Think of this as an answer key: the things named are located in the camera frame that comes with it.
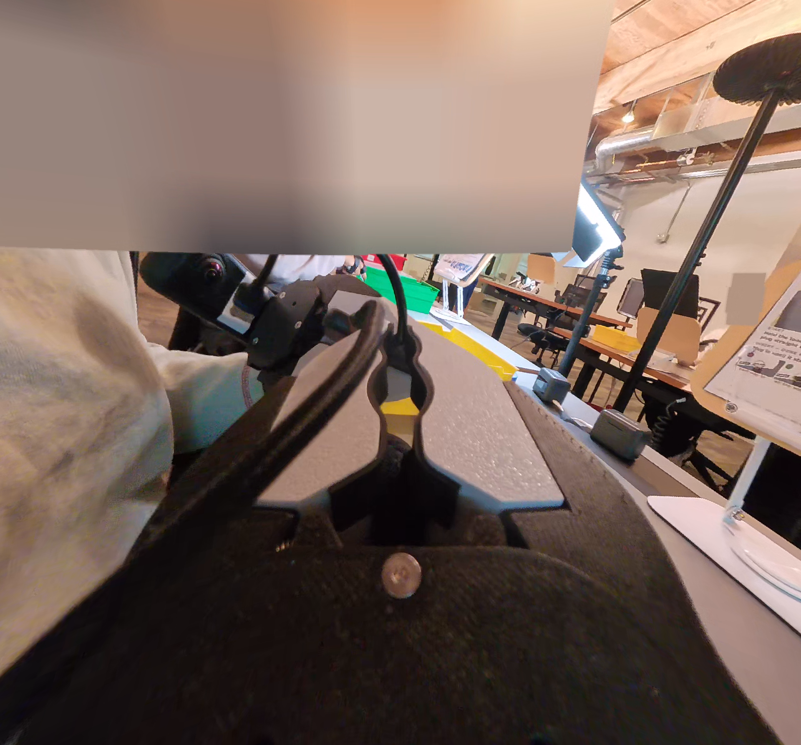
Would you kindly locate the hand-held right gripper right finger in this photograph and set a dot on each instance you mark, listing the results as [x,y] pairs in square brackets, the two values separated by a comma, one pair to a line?
[482,438]

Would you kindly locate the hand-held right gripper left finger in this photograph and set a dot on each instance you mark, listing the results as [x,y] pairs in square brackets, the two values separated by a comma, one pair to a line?
[338,451]

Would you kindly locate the yellow plastic bin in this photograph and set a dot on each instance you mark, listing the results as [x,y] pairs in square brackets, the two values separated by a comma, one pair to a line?
[613,335]
[482,344]

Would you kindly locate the small grey box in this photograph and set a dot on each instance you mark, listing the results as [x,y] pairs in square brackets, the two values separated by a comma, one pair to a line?
[619,435]
[550,385]

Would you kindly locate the green plastic bin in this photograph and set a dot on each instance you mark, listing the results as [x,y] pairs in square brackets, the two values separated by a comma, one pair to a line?
[407,288]

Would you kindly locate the black light stand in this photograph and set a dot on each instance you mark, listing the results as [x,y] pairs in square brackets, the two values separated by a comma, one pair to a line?
[588,313]

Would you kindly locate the black office chair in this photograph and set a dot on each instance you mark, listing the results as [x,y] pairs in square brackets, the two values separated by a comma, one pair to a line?
[576,300]

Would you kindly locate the wooden office desk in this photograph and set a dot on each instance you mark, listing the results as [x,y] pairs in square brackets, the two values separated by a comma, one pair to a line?
[663,372]

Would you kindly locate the person's cream sweater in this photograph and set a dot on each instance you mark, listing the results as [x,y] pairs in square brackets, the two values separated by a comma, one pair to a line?
[62,413]

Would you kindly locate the led light panel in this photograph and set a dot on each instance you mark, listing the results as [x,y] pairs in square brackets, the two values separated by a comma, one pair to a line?
[594,225]

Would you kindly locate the white document stand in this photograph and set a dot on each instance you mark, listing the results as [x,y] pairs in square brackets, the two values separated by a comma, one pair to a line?
[707,532]

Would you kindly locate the black round-top stand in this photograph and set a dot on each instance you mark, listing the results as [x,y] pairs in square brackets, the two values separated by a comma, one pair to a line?
[701,244]

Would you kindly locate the silver ventilation duct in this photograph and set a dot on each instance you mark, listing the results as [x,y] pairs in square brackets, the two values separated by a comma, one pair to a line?
[619,147]

